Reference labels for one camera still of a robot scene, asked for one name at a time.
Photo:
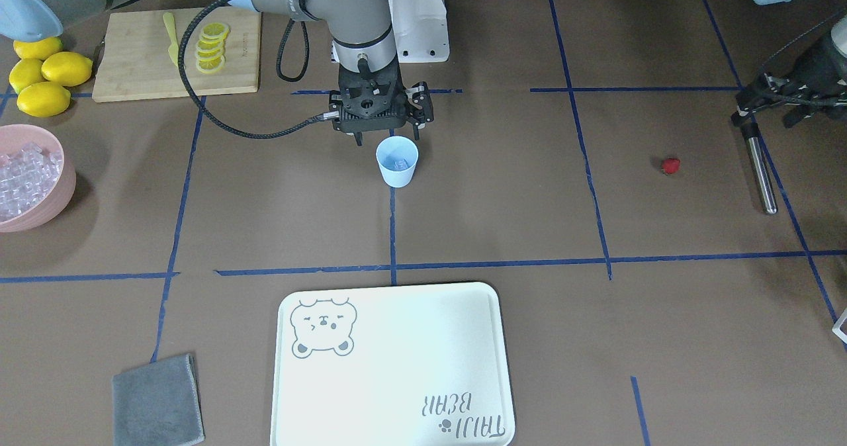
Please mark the light blue cup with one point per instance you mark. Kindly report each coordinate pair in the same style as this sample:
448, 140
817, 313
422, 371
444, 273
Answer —
397, 158

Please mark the lemon slices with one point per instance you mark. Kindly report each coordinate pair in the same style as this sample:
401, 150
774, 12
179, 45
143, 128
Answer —
210, 49

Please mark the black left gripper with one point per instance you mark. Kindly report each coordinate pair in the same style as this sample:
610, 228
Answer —
822, 66

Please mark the cream bear tray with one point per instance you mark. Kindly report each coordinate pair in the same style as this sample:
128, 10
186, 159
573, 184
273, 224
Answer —
406, 365

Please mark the pink bowl of ice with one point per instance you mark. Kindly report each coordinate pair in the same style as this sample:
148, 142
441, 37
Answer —
38, 178

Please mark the grey folded cloth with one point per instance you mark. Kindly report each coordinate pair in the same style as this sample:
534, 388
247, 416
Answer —
158, 404

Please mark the yellow plastic knife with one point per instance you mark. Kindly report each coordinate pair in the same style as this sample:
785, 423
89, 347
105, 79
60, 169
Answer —
173, 49

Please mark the red strawberry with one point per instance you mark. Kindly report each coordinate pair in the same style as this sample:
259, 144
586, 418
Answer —
670, 165

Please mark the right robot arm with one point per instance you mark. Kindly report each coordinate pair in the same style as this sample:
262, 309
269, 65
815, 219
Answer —
362, 33

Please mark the yellow lemon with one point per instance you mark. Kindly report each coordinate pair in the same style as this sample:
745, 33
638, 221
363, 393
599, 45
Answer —
67, 69
44, 99
25, 73
39, 50

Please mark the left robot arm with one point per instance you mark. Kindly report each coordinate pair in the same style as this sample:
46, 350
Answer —
820, 48

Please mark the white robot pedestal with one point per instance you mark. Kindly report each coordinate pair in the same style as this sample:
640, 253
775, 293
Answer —
420, 30

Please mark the white cup rack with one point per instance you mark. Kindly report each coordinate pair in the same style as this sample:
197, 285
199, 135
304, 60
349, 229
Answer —
838, 329

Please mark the steel muddler black tip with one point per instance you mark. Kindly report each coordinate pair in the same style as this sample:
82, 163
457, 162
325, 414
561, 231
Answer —
755, 148

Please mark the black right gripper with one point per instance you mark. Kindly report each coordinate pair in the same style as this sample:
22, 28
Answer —
419, 105

